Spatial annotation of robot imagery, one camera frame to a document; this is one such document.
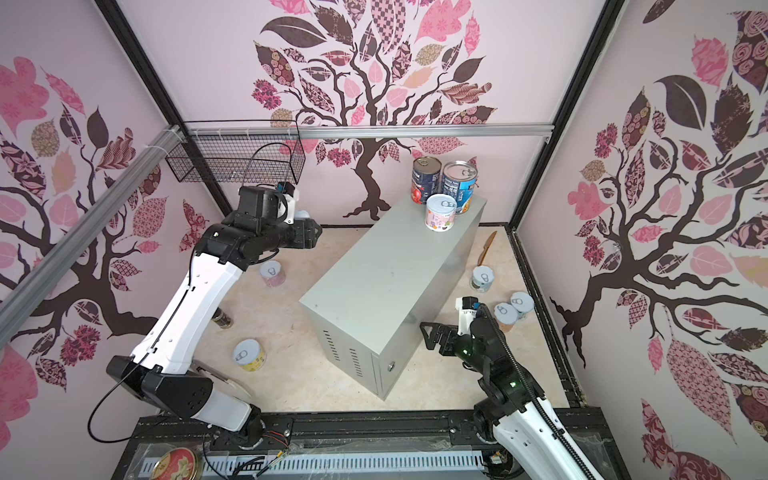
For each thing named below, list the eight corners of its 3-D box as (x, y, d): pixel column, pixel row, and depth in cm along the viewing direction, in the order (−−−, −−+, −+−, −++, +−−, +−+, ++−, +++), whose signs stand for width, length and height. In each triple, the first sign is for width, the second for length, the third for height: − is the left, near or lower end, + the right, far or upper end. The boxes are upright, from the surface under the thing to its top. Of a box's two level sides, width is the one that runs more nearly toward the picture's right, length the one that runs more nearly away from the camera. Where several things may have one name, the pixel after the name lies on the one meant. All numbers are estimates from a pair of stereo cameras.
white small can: (473, 292, 102) (476, 283, 98) (469, 274, 107) (472, 265, 103) (492, 292, 102) (496, 283, 98) (487, 274, 107) (491, 265, 103)
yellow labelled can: (236, 371, 86) (228, 364, 81) (244, 347, 90) (237, 339, 86) (262, 371, 86) (255, 364, 81) (269, 347, 90) (263, 339, 86)
